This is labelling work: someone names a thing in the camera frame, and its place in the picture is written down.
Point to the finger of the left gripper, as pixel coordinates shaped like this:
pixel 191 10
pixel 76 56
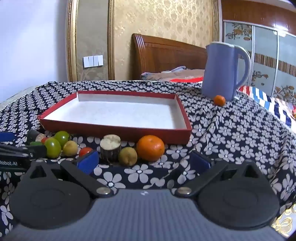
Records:
pixel 7 136

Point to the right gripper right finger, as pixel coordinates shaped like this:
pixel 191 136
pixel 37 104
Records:
pixel 207 171

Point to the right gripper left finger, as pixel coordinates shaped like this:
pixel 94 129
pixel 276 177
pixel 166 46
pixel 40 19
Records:
pixel 80 170

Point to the red cherry tomato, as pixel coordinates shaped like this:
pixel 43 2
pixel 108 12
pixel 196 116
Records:
pixel 85 151
pixel 44 140

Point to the yellow longan fruit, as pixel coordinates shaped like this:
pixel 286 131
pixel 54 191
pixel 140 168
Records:
pixel 70 148

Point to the green pepper piece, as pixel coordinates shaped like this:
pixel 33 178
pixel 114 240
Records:
pixel 35 143

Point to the green tomato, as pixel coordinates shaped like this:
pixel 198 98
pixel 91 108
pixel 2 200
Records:
pixel 53 148
pixel 62 137

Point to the brown longan fruit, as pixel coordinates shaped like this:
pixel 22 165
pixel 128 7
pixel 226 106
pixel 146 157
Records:
pixel 127 157

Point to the large orange mandarin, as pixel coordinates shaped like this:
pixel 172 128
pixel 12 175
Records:
pixel 150 148

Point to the red shallow box tray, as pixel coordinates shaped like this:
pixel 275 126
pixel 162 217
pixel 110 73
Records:
pixel 128 114

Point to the floral navy tablecloth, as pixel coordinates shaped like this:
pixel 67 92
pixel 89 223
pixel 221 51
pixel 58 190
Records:
pixel 241 130

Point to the small orange by pitcher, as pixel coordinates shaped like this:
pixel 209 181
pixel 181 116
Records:
pixel 219 100

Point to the blue ceramic pitcher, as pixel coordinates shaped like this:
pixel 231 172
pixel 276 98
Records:
pixel 221 71

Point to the wooden bed headboard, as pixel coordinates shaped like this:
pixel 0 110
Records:
pixel 155 54

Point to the sliding wardrobe doors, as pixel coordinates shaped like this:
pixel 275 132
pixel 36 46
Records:
pixel 272 53

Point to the white wall switch panel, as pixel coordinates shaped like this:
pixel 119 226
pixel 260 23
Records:
pixel 93 61

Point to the gold wall frame moulding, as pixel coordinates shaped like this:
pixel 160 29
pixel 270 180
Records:
pixel 90 32

